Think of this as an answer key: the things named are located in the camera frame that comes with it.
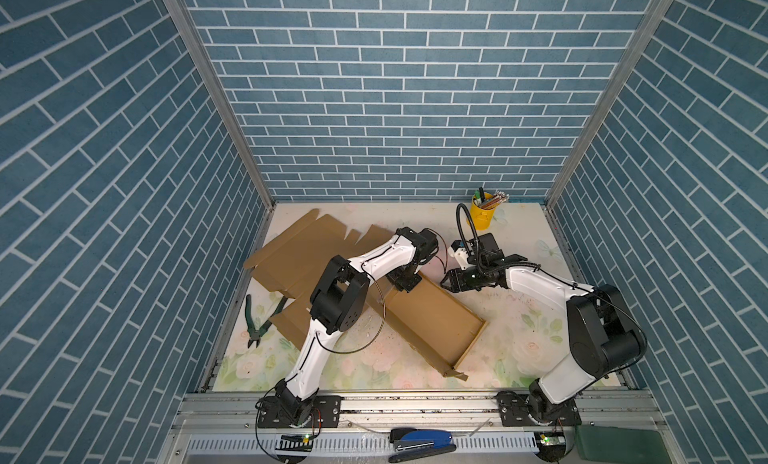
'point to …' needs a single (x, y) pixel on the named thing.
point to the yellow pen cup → (482, 218)
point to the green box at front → (621, 445)
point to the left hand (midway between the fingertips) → (399, 286)
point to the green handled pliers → (253, 332)
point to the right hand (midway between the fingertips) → (445, 279)
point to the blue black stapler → (413, 444)
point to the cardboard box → (439, 325)
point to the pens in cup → (489, 202)
